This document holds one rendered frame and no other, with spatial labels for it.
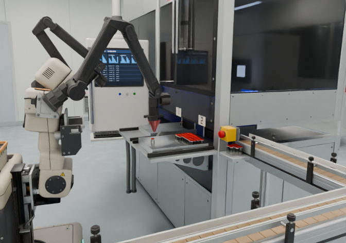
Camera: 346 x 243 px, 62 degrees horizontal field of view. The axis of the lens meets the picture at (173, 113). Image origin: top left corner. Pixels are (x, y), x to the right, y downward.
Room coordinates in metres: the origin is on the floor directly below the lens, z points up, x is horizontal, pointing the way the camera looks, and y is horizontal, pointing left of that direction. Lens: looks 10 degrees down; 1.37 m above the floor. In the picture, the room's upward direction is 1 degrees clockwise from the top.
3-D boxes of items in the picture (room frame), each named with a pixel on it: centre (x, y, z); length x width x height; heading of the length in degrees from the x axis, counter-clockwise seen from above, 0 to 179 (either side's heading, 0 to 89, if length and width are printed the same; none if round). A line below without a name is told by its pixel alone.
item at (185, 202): (2.69, -0.30, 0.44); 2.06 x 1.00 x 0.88; 24
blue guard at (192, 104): (2.49, 0.16, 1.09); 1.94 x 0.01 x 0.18; 24
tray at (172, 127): (2.00, 0.04, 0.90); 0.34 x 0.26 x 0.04; 114
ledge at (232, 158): (1.51, -0.35, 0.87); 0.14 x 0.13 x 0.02; 114
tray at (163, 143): (1.65, 0.00, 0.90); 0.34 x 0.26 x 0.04; 113
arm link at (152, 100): (1.63, 0.11, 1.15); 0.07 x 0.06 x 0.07; 121
